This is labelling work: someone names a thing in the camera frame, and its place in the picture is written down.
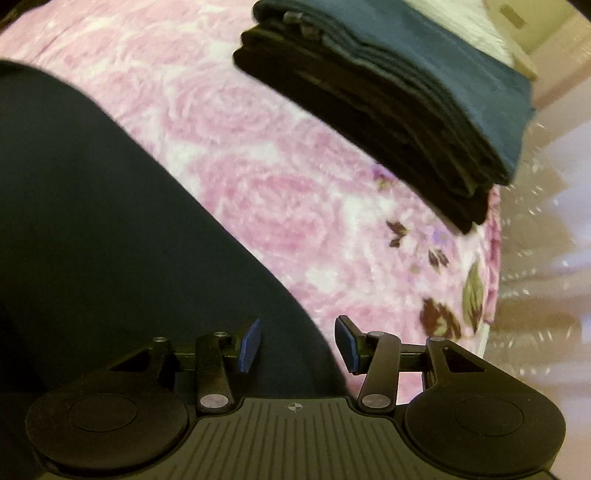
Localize pink floral blanket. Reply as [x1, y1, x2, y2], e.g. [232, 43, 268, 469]
[0, 0, 504, 402]

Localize dark navy pants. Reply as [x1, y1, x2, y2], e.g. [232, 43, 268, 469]
[0, 59, 354, 480]

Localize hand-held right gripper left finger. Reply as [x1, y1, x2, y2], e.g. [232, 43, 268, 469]
[108, 318, 263, 414]

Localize beige wall switch plate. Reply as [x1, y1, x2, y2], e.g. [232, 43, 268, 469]
[500, 4, 523, 29]

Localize white striped duvet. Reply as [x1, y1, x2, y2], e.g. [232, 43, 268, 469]
[406, 0, 514, 65]

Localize white sheer curtain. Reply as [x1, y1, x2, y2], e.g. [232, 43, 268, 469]
[480, 69, 591, 416]

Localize folded teal blue garment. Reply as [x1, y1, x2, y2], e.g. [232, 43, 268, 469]
[254, 0, 539, 185]

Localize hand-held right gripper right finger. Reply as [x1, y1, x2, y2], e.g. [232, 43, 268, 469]
[333, 315, 485, 411]

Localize stack of dark clothes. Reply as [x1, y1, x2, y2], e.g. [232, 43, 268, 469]
[232, 11, 506, 234]

